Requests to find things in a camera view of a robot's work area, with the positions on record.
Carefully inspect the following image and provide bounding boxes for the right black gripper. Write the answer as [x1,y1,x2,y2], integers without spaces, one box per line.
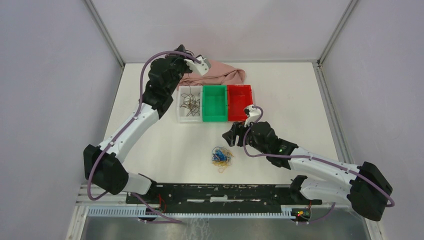
[222,117,269,156]

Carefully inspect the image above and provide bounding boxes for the blue cable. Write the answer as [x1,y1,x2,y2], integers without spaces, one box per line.
[211,147,231,164]

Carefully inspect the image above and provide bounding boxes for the brown cable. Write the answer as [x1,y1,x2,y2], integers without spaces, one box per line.
[179,84,202,117]

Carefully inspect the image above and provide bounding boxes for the yellow cable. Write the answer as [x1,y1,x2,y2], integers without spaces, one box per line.
[211,147,235,174]

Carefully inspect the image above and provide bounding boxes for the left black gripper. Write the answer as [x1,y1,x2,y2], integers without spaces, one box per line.
[165,44,198,95]

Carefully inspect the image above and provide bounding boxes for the green plastic bin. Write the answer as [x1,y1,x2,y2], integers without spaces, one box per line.
[202,85,228,122]

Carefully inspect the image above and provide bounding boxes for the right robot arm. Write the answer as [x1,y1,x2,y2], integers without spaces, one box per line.
[222,121,394,222]

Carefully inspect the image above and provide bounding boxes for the pink cloth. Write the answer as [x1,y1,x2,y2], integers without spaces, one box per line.
[178,60,246,87]

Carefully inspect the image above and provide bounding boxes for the clear plastic bin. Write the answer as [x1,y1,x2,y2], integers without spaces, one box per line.
[176,85,203,123]

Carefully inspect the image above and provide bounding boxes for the red plastic bin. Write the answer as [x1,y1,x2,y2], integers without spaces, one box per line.
[227,84,253,122]

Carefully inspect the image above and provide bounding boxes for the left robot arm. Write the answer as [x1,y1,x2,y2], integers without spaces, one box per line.
[83,44,198,204]

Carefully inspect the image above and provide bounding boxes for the white slotted cable duct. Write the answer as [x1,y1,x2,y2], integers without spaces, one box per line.
[86,206,299,220]

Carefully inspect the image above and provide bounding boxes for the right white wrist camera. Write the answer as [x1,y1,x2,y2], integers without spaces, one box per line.
[244,104,263,127]

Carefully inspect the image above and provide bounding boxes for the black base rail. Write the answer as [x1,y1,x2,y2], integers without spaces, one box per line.
[141,183,323,214]

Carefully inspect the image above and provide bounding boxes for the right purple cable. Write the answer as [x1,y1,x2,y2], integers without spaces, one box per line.
[242,105,396,225]

